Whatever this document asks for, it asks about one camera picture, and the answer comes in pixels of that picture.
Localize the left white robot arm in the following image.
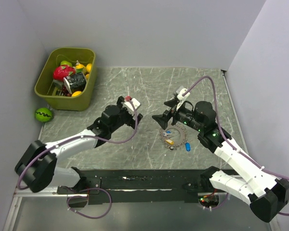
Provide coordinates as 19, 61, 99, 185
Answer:
14, 96, 143, 193

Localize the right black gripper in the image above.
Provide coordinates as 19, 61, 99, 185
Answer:
152, 98, 204, 132

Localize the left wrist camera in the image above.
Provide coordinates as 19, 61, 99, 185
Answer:
123, 96, 141, 114

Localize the olive green plastic bin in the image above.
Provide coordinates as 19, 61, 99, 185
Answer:
34, 47, 97, 111

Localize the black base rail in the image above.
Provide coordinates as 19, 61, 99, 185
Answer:
57, 169, 223, 205

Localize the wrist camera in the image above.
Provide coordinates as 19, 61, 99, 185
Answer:
123, 96, 141, 114
174, 86, 190, 111

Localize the yellow lemon toy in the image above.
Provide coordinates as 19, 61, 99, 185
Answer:
86, 64, 92, 73

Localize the green watermelon ball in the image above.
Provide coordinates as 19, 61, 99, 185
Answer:
35, 107, 53, 122

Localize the yellow tag key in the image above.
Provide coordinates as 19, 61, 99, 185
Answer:
165, 139, 174, 145

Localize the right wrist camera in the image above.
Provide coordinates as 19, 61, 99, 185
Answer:
174, 86, 190, 111

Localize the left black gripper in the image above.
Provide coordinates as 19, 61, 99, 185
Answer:
109, 96, 142, 133

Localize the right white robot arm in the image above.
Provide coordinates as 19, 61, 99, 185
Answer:
152, 99, 289, 223

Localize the black cup in bin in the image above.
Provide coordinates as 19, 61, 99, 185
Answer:
63, 72, 87, 93

